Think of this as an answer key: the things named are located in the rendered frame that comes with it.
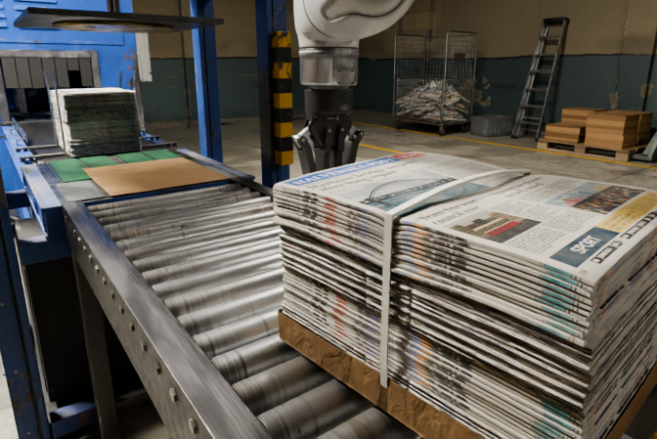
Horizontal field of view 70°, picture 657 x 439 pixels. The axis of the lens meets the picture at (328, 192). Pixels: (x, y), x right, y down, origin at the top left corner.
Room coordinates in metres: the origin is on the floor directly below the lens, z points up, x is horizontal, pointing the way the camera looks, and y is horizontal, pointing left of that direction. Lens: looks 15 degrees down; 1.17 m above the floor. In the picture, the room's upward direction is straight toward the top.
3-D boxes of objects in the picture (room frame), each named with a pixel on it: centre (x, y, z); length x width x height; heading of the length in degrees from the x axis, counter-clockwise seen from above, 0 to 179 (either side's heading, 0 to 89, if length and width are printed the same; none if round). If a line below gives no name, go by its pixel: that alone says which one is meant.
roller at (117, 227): (1.18, 0.35, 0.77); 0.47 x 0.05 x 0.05; 126
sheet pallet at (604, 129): (6.45, -3.69, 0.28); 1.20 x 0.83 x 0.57; 36
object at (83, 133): (2.14, 1.06, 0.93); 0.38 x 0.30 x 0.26; 36
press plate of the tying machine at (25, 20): (1.68, 0.72, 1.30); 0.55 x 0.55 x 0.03; 36
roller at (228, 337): (0.71, 0.01, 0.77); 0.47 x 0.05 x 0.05; 126
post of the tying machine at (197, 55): (2.18, 0.55, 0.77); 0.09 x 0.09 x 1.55; 36
